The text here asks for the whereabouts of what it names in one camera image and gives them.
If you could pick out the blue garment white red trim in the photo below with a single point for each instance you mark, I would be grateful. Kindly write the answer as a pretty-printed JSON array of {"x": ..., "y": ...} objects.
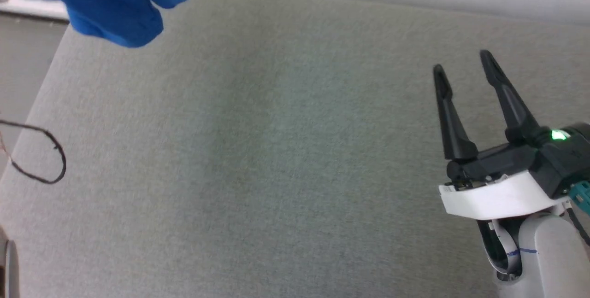
[{"x": 110, "y": 3}]

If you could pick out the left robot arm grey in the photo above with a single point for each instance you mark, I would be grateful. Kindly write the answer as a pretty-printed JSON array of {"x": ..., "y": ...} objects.
[{"x": 10, "y": 270}]

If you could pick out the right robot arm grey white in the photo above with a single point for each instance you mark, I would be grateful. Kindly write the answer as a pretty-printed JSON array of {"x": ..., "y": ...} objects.
[{"x": 548, "y": 261}]

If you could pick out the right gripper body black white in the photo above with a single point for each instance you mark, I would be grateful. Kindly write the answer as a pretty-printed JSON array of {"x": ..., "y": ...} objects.
[{"x": 507, "y": 183}]

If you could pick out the grey fabric sofa cushion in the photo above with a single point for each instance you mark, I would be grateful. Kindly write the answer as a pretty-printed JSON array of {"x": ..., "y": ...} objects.
[{"x": 276, "y": 150}]

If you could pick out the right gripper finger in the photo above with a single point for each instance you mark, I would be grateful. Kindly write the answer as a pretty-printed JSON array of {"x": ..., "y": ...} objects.
[
  {"x": 454, "y": 127},
  {"x": 511, "y": 104}
]

